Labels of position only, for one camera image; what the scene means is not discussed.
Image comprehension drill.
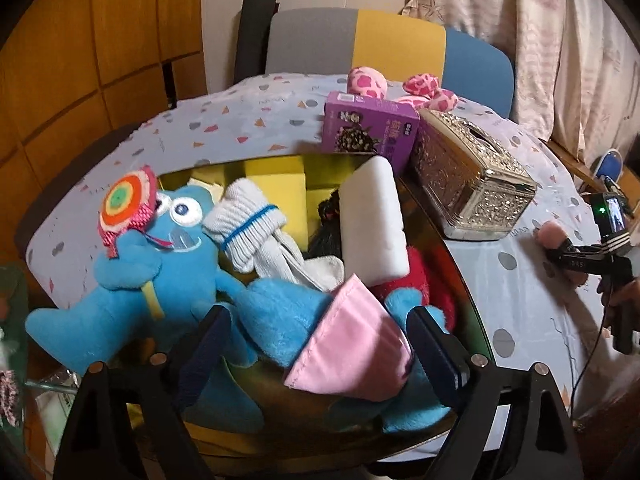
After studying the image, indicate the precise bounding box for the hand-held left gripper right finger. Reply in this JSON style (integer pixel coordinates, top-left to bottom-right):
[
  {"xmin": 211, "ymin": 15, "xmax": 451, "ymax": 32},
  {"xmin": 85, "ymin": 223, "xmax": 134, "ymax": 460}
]
[{"xmin": 407, "ymin": 305, "xmax": 586, "ymax": 480}]

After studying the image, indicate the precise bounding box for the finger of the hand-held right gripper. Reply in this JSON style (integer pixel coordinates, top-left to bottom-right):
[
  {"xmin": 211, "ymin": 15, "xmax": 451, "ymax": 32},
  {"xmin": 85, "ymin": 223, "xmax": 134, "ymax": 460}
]
[{"xmin": 545, "ymin": 240, "xmax": 608, "ymax": 276}]

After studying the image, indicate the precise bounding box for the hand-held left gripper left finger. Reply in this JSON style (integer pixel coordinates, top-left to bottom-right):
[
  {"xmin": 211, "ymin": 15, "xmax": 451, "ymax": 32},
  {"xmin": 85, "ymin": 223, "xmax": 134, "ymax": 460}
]
[{"xmin": 52, "ymin": 302, "xmax": 231, "ymax": 480}]

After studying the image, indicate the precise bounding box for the pink soft pad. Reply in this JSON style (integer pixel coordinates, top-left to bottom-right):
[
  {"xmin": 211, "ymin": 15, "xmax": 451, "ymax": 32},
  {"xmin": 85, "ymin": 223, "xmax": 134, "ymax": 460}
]
[{"xmin": 536, "ymin": 220, "xmax": 591, "ymax": 288}]

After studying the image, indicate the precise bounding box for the gold-lined tray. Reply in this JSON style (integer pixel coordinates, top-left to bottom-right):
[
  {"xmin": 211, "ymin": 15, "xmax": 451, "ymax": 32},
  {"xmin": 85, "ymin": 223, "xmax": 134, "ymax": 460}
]
[{"xmin": 112, "ymin": 152, "xmax": 496, "ymax": 456}]

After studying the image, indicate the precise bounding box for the blue bear plush pink skirt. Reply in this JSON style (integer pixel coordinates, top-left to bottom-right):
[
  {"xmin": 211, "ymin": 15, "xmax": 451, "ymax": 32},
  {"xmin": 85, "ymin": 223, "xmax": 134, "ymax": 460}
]
[{"xmin": 185, "ymin": 272, "xmax": 456, "ymax": 436}]

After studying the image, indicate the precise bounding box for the red plush toy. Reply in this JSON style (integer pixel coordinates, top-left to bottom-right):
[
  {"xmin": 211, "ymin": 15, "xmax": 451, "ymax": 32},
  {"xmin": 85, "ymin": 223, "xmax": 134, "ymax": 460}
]
[{"xmin": 375, "ymin": 245, "xmax": 456, "ymax": 331}]

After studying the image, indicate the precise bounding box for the blue monster plush with lollipop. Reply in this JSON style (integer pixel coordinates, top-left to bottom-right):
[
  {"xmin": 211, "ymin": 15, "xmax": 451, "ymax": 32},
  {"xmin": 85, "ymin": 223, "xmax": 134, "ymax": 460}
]
[{"xmin": 25, "ymin": 165, "xmax": 251, "ymax": 376}]

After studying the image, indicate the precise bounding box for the white knitted sock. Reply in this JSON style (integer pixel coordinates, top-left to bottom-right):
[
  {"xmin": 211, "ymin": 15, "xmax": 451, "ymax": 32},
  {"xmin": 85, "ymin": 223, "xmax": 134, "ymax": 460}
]
[{"xmin": 202, "ymin": 177, "xmax": 346, "ymax": 293}]

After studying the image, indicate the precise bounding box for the white foam sponge block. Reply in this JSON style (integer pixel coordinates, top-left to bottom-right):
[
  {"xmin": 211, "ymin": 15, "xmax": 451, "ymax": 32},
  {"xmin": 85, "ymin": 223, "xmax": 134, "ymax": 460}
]
[{"xmin": 340, "ymin": 155, "xmax": 408, "ymax": 286}]

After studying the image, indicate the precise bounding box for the yellow sponge with green scourer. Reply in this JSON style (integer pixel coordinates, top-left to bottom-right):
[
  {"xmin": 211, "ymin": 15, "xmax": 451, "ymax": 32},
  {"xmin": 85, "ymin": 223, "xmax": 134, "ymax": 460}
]
[{"xmin": 244, "ymin": 156, "xmax": 307, "ymax": 226}]

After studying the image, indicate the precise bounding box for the person's right hand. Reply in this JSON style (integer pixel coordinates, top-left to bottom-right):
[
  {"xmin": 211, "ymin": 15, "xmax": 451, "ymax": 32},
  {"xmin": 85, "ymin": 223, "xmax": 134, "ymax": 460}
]
[{"xmin": 620, "ymin": 280, "xmax": 640, "ymax": 333}]

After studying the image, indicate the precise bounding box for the small blue chair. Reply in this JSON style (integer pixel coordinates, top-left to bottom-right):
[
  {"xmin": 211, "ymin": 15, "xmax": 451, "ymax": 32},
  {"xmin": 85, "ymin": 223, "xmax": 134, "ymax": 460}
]
[{"xmin": 595, "ymin": 149, "xmax": 626, "ymax": 181}]

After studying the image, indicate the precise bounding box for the wooden side table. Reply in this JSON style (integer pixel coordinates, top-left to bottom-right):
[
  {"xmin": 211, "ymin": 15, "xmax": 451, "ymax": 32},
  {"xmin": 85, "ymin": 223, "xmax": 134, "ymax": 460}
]
[{"xmin": 545, "ymin": 140, "xmax": 601, "ymax": 191}]

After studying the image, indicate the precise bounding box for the patterned light blue tablecloth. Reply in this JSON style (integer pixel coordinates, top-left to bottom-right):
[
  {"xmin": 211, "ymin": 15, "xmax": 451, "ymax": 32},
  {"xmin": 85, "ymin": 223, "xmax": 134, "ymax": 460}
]
[{"xmin": 25, "ymin": 72, "xmax": 631, "ymax": 466}]

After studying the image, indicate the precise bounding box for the silver embossed tissue box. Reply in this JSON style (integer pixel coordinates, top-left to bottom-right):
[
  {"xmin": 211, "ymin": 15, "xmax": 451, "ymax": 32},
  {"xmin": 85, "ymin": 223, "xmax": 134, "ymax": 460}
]
[{"xmin": 412, "ymin": 109, "xmax": 537, "ymax": 241}]

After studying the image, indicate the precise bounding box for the glass side table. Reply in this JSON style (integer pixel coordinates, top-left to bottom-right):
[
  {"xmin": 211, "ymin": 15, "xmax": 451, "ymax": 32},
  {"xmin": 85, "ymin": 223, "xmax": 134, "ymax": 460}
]
[{"xmin": 0, "ymin": 265, "xmax": 81, "ymax": 461}]

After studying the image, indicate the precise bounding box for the patterned beige curtain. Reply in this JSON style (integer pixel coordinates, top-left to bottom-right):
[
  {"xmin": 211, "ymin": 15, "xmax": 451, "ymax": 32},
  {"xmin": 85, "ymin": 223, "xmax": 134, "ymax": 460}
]
[{"xmin": 405, "ymin": 0, "xmax": 640, "ymax": 171}]

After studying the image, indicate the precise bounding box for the pink spotted plush toy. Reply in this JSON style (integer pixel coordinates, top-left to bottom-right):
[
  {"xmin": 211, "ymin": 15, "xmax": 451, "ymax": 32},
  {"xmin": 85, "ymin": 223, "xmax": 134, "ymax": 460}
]
[{"xmin": 348, "ymin": 66, "xmax": 460, "ymax": 111}]

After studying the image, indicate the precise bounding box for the purple snack box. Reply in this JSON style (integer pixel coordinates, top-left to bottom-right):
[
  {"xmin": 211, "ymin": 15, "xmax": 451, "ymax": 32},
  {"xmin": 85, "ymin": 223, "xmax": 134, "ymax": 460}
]
[{"xmin": 322, "ymin": 91, "xmax": 421, "ymax": 173}]

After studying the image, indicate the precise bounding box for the grey yellow blue chair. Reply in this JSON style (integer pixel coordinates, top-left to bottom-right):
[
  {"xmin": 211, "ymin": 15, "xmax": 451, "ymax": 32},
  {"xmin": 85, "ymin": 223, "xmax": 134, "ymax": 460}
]
[{"xmin": 265, "ymin": 7, "xmax": 516, "ymax": 121}]

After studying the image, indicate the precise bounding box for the black rolled mat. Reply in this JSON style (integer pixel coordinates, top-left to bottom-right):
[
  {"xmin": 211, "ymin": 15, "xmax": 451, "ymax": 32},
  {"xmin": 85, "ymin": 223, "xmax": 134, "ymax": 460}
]
[{"xmin": 234, "ymin": 0, "xmax": 278, "ymax": 86}]

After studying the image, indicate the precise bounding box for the wooden cabinet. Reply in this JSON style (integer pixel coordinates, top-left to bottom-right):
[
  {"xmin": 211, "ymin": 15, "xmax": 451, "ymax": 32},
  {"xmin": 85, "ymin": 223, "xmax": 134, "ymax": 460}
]
[{"xmin": 0, "ymin": 0, "xmax": 206, "ymax": 171}]

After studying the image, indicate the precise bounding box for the black cable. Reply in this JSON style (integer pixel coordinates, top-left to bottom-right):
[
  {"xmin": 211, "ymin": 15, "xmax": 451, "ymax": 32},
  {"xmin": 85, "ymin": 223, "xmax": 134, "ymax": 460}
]
[{"xmin": 570, "ymin": 327, "xmax": 608, "ymax": 411}]

